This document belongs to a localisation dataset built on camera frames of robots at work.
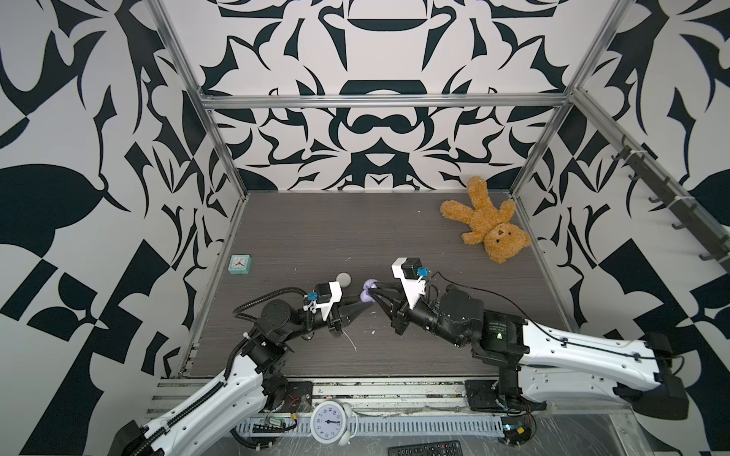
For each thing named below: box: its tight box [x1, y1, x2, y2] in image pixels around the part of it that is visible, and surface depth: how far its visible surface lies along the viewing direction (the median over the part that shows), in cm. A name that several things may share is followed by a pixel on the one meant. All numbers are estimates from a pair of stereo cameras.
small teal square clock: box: [228, 254, 252, 275], surface depth 98 cm
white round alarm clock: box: [309, 399, 359, 446], surface depth 70 cm
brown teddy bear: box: [441, 176, 532, 264], surface depth 104 cm
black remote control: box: [386, 439, 464, 456], surface depth 68 cm
